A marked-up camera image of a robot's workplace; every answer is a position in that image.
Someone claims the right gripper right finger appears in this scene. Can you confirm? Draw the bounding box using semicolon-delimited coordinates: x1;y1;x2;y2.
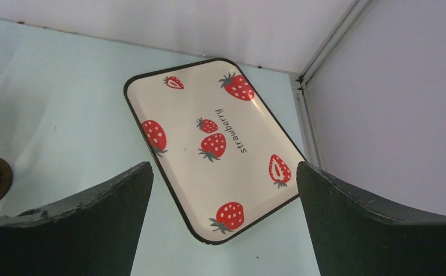
296;161;446;275

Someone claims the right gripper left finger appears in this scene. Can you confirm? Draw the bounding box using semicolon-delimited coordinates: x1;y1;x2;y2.
0;162;154;275

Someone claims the strawberry pattern tray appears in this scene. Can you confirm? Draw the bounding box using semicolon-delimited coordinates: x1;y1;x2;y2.
124;58;305;245

